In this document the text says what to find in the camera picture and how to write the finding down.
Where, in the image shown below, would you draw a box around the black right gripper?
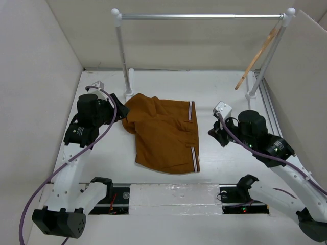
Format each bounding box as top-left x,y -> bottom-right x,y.
207,113 -> 255,148

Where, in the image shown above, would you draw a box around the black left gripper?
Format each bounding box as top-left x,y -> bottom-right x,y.
94,94 -> 128,127

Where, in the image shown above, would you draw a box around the brown trousers with striped trim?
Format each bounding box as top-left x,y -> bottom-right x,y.
122,93 -> 200,174

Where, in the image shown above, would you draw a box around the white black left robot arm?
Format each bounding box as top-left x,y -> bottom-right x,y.
32,90 -> 129,239

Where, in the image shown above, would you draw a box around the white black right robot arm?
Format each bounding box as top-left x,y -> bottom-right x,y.
208,108 -> 326,242

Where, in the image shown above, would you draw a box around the wooden clothes hanger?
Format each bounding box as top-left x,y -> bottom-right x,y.
235,22 -> 280,90

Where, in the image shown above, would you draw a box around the silver white clothes rack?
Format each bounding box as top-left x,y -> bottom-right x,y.
111,8 -> 296,99

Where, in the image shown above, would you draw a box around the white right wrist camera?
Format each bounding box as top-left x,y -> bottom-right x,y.
213,101 -> 232,120

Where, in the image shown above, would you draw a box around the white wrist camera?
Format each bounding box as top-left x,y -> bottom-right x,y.
88,81 -> 108,101
213,101 -> 232,120

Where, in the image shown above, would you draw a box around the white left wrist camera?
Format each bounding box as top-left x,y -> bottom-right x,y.
88,81 -> 108,101

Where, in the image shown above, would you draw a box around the aluminium rail right side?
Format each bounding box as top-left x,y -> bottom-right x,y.
258,77 -> 283,137

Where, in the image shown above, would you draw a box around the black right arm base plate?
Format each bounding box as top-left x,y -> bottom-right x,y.
216,184 -> 270,215

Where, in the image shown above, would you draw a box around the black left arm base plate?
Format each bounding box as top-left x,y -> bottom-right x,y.
90,185 -> 130,215

